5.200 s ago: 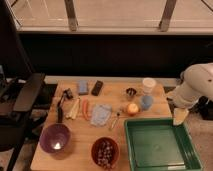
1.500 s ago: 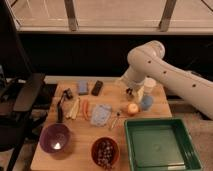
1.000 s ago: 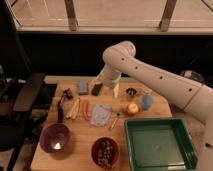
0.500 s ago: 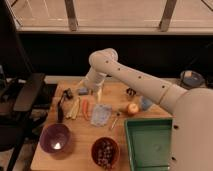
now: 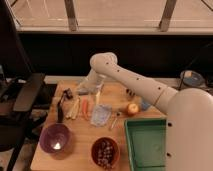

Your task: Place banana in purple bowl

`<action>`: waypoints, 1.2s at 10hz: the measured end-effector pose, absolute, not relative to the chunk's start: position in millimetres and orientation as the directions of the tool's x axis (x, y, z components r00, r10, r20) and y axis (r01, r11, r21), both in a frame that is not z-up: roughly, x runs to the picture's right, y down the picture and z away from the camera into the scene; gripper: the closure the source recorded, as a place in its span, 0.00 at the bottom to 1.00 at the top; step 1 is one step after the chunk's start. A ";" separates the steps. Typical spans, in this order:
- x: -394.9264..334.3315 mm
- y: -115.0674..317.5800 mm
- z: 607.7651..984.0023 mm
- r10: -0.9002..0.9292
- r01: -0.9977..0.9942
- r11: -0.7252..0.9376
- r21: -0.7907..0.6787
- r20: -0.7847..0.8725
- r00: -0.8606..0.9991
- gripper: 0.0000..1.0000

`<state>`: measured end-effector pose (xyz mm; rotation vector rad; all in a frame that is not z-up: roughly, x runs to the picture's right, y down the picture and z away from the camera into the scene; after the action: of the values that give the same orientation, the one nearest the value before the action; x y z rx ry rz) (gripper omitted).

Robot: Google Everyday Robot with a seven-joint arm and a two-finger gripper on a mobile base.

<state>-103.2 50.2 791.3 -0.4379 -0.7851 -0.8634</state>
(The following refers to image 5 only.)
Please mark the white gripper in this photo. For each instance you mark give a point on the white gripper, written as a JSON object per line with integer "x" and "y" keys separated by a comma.
{"x": 92, "y": 83}

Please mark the pale yellow banana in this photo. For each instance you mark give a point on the pale yellow banana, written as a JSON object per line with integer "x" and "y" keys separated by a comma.
{"x": 74, "y": 110}

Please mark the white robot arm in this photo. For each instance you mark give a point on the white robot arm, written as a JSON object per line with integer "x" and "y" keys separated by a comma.
{"x": 189, "y": 126}

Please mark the red-brown bowl with contents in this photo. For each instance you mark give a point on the red-brown bowl with contents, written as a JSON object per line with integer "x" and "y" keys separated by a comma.
{"x": 105, "y": 153}

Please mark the purple bowl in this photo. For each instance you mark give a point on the purple bowl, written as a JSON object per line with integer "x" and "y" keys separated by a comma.
{"x": 54, "y": 138}

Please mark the orange carrot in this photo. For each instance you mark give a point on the orange carrot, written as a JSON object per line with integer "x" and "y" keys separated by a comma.
{"x": 85, "y": 106}

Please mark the light blue cloth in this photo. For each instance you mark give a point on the light blue cloth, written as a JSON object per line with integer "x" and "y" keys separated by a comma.
{"x": 100, "y": 115}

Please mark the small dark metal cup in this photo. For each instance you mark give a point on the small dark metal cup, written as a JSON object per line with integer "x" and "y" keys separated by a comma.
{"x": 130, "y": 94}

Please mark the metal spoon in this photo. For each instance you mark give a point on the metal spoon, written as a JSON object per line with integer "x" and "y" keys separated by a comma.
{"x": 114, "y": 121}

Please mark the red yellow apple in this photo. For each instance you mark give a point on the red yellow apple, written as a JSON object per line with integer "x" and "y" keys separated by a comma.
{"x": 132, "y": 109}

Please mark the blue cup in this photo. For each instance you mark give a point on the blue cup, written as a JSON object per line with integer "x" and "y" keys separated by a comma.
{"x": 144, "y": 105}

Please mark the green plastic tray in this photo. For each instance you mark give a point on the green plastic tray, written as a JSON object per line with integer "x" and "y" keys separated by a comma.
{"x": 145, "y": 140}

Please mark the black office chair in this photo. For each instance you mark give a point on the black office chair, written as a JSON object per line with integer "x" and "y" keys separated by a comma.
{"x": 20, "y": 87}

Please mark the round grey dish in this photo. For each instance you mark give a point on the round grey dish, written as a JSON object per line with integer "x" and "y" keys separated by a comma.
{"x": 191, "y": 78}

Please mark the black handled utensil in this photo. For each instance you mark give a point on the black handled utensil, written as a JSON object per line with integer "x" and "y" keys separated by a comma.
{"x": 67, "y": 94}

